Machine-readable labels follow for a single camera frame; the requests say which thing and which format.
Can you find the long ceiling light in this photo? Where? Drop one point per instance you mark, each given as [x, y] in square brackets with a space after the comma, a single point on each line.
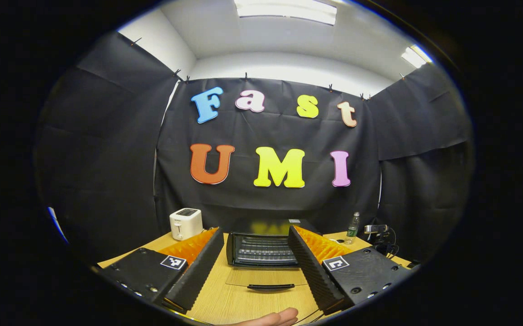
[284, 10]

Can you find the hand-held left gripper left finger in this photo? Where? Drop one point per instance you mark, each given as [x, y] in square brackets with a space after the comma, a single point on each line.
[198, 271]

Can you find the black backdrop cloth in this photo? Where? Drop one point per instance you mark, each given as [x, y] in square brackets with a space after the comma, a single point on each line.
[266, 203]

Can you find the small ceiling light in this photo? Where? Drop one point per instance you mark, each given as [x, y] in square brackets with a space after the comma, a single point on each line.
[415, 56]

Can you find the white toaster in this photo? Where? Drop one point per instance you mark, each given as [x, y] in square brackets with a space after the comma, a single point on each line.
[187, 224]

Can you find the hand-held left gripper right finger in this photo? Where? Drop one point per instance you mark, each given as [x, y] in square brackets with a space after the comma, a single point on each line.
[309, 267]

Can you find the clear plastic water bottle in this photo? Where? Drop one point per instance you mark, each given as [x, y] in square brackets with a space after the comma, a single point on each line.
[352, 231]

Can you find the black electric oven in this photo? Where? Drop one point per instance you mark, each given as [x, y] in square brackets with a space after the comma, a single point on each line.
[261, 251]

